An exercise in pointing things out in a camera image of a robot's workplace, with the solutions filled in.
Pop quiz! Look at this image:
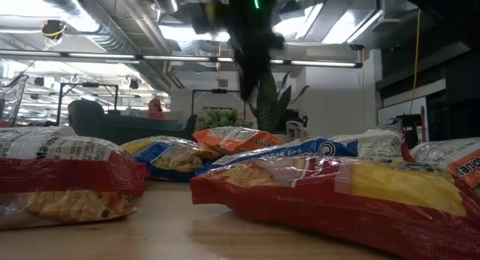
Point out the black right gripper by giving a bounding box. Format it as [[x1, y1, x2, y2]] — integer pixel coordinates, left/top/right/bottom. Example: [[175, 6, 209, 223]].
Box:
[[223, 0, 285, 101]]

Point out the orange Maruchan ramen packet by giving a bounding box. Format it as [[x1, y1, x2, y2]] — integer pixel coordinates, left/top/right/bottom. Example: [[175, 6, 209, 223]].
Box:
[[407, 136, 480, 189], [191, 126, 284, 156]]

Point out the blue Maruchan ramen packet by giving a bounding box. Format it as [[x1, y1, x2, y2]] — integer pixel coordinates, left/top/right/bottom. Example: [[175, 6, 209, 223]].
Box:
[[194, 136, 360, 177], [120, 135, 224, 183]]

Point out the snake plant in white pot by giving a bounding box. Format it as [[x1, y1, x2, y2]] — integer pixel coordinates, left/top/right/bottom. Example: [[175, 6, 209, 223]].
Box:
[[248, 70, 311, 138]]

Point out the green succulent in woven pot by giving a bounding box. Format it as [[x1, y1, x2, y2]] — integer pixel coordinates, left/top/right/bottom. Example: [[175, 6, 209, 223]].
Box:
[[196, 107, 255, 132]]

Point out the black metal stand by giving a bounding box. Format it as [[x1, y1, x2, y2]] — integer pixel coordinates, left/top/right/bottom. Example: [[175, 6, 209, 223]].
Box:
[[285, 109, 311, 139]]

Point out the person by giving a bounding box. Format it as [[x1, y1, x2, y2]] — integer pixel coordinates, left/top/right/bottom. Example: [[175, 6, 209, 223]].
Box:
[[146, 97, 165, 120]]

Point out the teal plastic bin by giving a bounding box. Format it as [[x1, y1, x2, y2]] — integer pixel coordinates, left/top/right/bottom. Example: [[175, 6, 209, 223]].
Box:
[[67, 99, 199, 145]]

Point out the long ceiling light bar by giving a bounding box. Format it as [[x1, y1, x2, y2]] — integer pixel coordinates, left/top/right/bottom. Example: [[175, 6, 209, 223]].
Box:
[[0, 49, 364, 69]]

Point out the red and black stand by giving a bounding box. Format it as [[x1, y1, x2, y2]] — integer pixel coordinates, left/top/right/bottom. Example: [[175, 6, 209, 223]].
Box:
[[396, 106, 428, 149]]

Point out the clear plastic bin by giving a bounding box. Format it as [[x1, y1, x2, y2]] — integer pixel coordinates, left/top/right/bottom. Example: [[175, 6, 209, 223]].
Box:
[[0, 74, 30, 128]]

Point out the silver ceiling air duct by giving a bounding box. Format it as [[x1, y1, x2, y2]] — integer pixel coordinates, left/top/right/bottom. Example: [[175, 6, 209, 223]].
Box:
[[31, 0, 177, 92]]

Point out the yellow power cable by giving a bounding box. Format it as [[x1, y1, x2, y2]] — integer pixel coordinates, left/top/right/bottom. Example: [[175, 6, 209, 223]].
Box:
[[409, 8, 422, 115]]

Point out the yellow ceiling cord reel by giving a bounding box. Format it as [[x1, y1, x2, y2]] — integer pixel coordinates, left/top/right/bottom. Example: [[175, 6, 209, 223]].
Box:
[[40, 19, 68, 40]]

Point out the dark wall cabinet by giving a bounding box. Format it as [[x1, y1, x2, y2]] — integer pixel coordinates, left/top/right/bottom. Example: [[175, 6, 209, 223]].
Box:
[[376, 38, 480, 143]]

